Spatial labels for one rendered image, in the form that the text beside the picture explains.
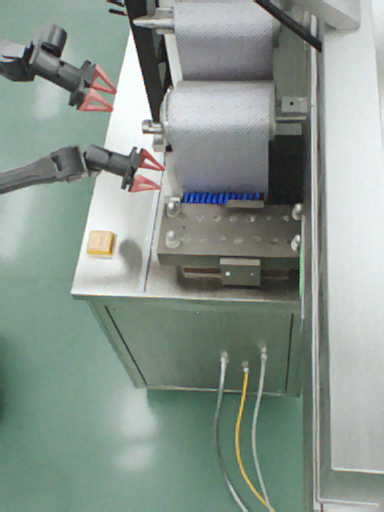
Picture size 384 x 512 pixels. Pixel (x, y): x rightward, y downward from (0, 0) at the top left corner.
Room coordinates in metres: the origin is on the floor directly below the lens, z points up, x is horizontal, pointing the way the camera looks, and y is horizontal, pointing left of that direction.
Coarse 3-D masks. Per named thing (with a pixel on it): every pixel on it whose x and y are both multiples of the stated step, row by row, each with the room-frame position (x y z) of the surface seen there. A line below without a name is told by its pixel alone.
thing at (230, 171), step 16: (176, 160) 1.00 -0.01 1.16; (192, 160) 0.98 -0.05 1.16; (208, 160) 0.97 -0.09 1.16; (224, 160) 0.96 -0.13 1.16; (240, 160) 0.95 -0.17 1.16; (256, 160) 0.94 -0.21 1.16; (192, 176) 0.99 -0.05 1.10; (208, 176) 0.97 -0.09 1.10; (224, 176) 0.96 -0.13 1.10; (240, 176) 0.95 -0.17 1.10; (256, 176) 0.94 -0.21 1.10; (192, 192) 0.99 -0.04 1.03; (208, 192) 0.98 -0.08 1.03; (224, 192) 0.96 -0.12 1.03; (240, 192) 0.95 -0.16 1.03; (256, 192) 0.94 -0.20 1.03
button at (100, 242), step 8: (96, 232) 1.00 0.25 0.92; (104, 232) 0.99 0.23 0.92; (112, 232) 0.99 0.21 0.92; (88, 240) 0.98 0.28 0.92; (96, 240) 0.97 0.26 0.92; (104, 240) 0.97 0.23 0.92; (112, 240) 0.97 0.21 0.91; (88, 248) 0.95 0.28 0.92; (96, 248) 0.94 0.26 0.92; (104, 248) 0.94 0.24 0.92
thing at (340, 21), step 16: (256, 0) 0.79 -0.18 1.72; (304, 0) 0.78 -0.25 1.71; (320, 0) 0.78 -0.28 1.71; (336, 0) 0.79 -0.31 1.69; (352, 0) 0.81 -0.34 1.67; (288, 16) 0.78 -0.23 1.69; (320, 16) 0.78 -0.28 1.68; (336, 16) 0.77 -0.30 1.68; (352, 16) 0.77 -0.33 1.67; (304, 32) 0.77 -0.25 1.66; (320, 48) 0.76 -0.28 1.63
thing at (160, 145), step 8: (152, 128) 1.10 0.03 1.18; (160, 136) 1.11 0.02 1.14; (160, 144) 1.08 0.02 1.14; (160, 152) 1.08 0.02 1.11; (168, 152) 1.08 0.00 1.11; (168, 160) 1.09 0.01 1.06; (168, 168) 1.09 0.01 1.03; (168, 176) 1.09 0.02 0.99; (176, 176) 1.08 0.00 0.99; (168, 184) 1.13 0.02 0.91; (176, 184) 1.08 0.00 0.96; (168, 192) 1.10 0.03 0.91; (176, 192) 1.08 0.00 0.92
